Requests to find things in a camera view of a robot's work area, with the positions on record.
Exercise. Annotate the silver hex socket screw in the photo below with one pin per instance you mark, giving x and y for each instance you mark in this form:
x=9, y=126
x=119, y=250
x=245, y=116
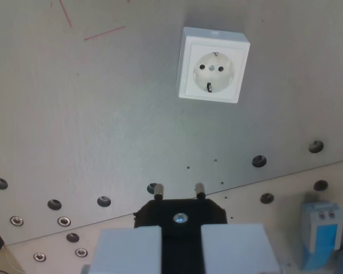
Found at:
x=39, y=257
x=16, y=220
x=64, y=221
x=81, y=252

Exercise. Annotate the white wall socket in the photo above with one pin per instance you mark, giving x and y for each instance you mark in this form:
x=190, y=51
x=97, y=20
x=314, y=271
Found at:
x=213, y=70

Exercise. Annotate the grey metal base plate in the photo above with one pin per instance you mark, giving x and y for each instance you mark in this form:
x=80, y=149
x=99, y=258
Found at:
x=103, y=114

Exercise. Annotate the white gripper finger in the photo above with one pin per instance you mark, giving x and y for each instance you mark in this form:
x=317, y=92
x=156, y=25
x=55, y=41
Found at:
x=234, y=248
x=128, y=251

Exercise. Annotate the blue and grey connector block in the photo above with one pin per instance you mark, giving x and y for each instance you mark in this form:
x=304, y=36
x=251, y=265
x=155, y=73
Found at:
x=321, y=237

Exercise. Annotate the black two-pin power plug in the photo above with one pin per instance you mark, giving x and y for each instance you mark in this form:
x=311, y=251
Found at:
x=188, y=209

